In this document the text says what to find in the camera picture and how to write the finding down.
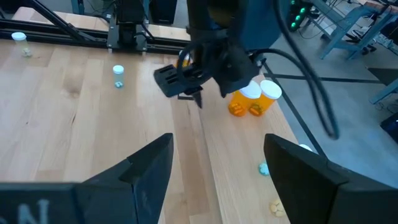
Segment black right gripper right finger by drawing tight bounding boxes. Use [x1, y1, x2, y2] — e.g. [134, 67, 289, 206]
[263, 133, 398, 224]

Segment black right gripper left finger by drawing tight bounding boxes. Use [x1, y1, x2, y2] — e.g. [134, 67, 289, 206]
[0, 133, 174, 224]

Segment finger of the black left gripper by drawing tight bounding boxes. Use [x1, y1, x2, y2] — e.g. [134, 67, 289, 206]
[217, 73, 259, 98]
[190, 88, 204, 110]

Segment large orange medicine bottle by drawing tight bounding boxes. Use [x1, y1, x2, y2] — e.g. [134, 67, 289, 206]
[248, 79, 283, 118]
[177, 50, 193, 68]
[228, 80, 262, 118]

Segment yellow medicine bottle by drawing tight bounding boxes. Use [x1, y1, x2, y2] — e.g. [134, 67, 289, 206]
[11, 31, 34, 58]
[269, 198, 286, 218]

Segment black computer green lights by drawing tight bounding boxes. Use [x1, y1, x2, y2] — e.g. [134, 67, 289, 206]
[287, 0, 313, 32]

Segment black floor hatch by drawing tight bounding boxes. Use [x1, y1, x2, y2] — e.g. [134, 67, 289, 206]
[366, 67, 398, 87]

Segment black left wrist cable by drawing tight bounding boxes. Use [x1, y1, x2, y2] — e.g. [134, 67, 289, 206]
[248, 0, 340, 140]

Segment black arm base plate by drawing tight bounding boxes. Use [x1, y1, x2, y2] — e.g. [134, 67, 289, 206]
[106, 24, 149, 53]

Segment grey metal desk frame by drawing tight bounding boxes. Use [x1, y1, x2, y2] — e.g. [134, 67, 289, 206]
[310, 0, 398, 62]

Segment black aluminium frame rail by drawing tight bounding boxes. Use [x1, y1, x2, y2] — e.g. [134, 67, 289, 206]
[0, 17, 191, 44]
[0, 27, 191, 56]

